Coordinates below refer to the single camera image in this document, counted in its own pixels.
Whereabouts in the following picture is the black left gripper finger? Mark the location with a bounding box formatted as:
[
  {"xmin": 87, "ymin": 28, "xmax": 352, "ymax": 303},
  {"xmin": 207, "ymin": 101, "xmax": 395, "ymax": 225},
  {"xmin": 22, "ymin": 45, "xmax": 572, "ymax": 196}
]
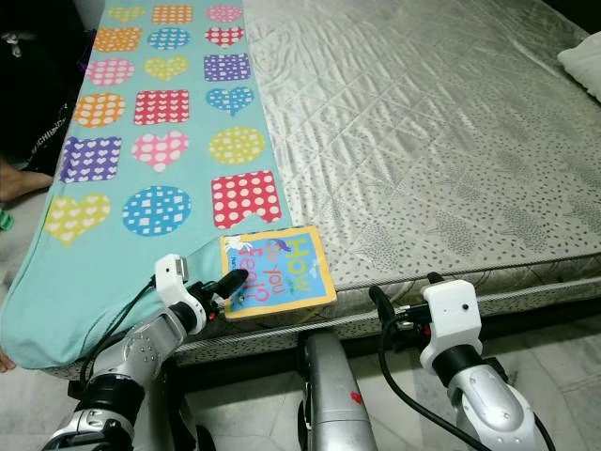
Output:
[{"xmin": 211, "ymin": 270, "xmax": 251, "ymax": 303}]

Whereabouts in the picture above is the yellow-edged children's book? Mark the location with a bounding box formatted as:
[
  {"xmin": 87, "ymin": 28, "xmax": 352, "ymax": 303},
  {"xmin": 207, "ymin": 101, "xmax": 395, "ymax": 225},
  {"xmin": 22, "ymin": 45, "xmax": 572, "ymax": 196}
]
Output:
[{"xmin": 219, "ymin": 225, "xmax": 338, "ymax": 321}]

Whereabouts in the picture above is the black bed base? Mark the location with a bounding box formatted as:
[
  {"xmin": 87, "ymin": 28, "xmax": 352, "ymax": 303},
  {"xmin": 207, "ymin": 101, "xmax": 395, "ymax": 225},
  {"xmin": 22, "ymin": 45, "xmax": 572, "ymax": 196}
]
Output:
[{"xmin": 70, "ymin": 310, "xmax": 601, "ymax": 397}]

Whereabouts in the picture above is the grey robot right leg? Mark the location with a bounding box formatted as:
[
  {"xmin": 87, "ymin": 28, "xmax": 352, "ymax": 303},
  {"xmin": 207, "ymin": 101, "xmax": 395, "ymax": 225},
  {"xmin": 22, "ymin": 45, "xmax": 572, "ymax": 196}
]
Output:
[{"xmin": 296, "ymin": 329, "xmax": 373, "ymax": 451}]

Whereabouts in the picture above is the teal blanket with coloured shapes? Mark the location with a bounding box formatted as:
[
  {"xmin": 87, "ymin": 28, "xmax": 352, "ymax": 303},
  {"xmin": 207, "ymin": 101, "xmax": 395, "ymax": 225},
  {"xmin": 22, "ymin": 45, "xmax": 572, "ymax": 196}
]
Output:
[{"xmin": 0, "ymin": 0, "xmax": 288, "ymax": 370}]

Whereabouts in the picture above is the grey quilted mattress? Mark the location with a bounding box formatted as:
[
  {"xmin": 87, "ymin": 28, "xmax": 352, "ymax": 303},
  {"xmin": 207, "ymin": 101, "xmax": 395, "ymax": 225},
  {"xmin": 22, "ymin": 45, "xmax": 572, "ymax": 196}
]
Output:
[{"xmin": 47, "ymin": 0, "xmax": 601, "ymax": 382}]

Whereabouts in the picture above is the black bag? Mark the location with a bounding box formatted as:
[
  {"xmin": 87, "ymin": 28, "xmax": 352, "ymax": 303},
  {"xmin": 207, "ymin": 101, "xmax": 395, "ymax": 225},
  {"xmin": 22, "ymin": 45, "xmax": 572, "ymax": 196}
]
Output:
[{"xmin": 0, "ymin": 23, "xmax": 91, "ymax": 176}]

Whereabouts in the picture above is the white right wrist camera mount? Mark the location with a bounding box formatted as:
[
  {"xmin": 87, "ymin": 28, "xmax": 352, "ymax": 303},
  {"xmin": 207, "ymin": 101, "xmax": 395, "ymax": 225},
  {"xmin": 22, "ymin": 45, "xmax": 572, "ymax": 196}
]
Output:
[{"xmin": 418, "ymin": 279, "xmax": 485, "ymax": 373}]

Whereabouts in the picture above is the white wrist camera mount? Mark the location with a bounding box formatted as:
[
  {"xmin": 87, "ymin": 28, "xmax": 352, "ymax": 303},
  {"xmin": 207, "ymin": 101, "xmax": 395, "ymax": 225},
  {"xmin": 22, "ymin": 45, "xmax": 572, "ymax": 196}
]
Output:
[
  {"xmin": 418, "ymin": 279, "xmax": 485, "ymax": 373},
  {"xmin": 155, "ymin": 254, "xmax": 210, "ymax": 325}
]

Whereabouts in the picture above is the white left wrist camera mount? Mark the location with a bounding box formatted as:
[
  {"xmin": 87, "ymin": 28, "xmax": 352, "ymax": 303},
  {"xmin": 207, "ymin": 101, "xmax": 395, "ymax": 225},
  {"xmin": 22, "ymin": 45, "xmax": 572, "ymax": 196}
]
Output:
[{"xmin": 155, "ymin": 254, "xmax": 210, "ymax": 325}]

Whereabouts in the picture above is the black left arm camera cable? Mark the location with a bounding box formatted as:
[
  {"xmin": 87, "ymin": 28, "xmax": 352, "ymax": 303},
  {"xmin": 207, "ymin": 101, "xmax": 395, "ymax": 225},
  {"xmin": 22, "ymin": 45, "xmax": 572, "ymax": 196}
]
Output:
[{"xmin": 85, "ymin": 277, "xmax": 166, "ymax": 379}]

